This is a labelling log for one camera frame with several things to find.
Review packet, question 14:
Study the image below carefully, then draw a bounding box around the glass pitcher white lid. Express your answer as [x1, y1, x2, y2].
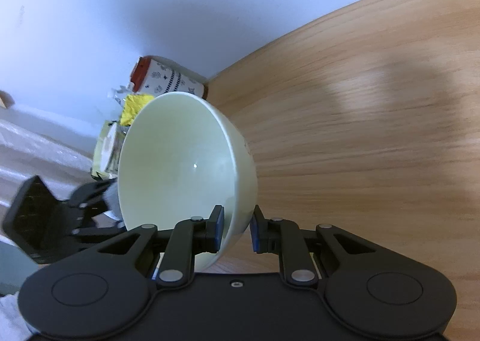
[90, 121, 128, 180]

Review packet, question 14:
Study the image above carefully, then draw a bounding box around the grey pink cloth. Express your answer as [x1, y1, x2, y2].
[103, 181, 123, 222]

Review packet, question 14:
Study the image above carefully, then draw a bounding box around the clear plastic water bottle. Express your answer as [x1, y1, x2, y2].
[107, 86, 131, 106]

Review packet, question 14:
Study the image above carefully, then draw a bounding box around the pale green bowl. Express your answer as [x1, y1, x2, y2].
[117, 92, 258, 271]

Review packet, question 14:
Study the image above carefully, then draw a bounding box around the red lidded patterned tumbler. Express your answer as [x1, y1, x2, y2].
[127, 56, 208, 99]

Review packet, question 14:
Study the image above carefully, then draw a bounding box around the yellow foil bag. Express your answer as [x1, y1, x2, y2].
[119, 94, 154, 127]

